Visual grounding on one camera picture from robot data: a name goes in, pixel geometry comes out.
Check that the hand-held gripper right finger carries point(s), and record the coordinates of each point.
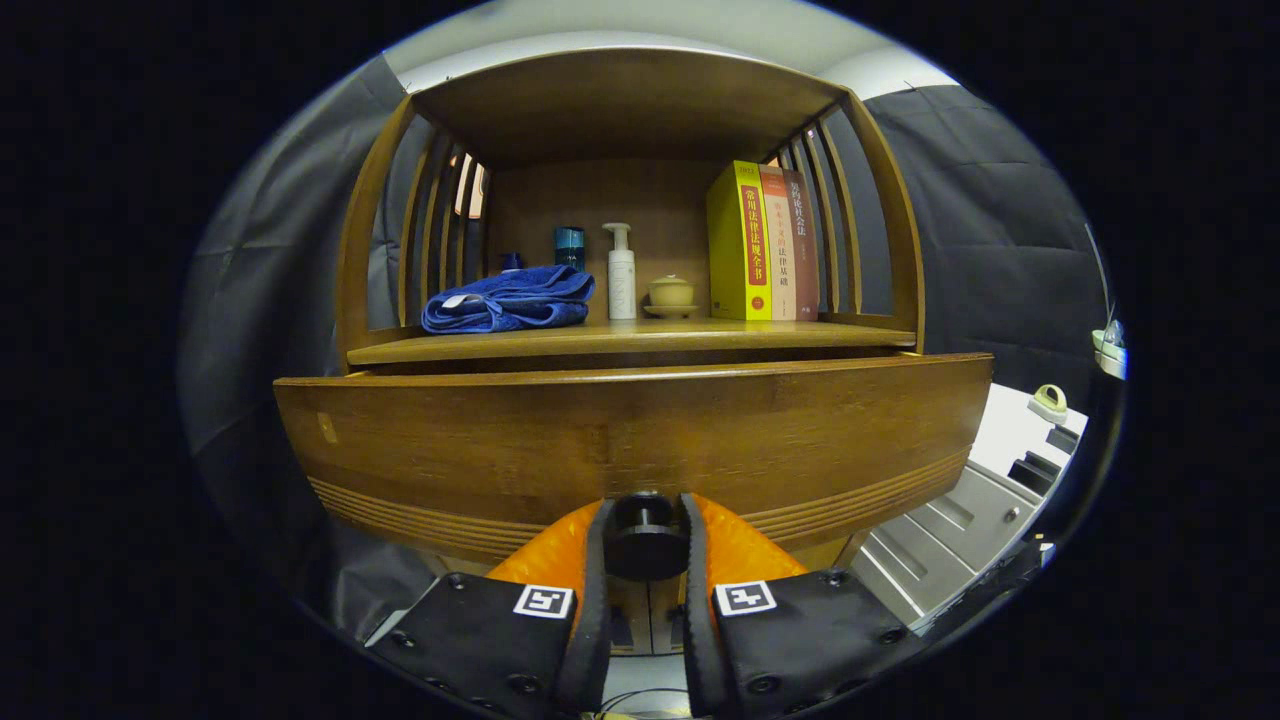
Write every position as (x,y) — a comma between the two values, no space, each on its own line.
(695,600)

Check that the small black object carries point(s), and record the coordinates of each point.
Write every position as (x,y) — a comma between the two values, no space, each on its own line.
(1062,441)

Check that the black backdrop cloth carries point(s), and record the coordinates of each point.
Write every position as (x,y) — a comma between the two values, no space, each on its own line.
(980,230)

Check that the white side table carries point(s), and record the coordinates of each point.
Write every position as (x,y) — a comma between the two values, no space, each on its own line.
(1000,440)

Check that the orange and white book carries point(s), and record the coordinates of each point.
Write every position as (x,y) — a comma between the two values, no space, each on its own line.
(782,250)

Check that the blue folded towel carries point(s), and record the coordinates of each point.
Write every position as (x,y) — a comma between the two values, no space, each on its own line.
(510,300)

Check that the pale green bowl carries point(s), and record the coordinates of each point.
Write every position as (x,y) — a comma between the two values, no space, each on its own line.
(1108,350)

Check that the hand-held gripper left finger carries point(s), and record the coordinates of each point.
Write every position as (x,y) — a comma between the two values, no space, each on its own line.
(597,600)

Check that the teal bottle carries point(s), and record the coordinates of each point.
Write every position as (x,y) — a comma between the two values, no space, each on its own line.
(570,248)

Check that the dark red book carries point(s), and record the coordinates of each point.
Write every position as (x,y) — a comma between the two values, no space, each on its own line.
(805,250)

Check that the wooden cabinet door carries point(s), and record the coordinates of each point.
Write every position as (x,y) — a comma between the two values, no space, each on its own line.
(668,598)
(628,598)

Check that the yellow book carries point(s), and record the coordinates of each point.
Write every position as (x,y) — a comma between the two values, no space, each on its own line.
(735,250)

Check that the small white blue-capped bottle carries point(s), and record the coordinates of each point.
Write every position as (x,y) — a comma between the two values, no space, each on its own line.
(511,262)

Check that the beige lidded teacup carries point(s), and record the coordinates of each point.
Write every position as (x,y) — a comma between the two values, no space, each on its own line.
(671,292)

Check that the wooden drawer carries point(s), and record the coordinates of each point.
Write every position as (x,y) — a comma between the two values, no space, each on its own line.
(640,430)

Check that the wooden cabinet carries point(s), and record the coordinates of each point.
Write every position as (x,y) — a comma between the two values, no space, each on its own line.
(620,110)

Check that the white pump bottle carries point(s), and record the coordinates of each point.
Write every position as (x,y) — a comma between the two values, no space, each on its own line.
(621,285)

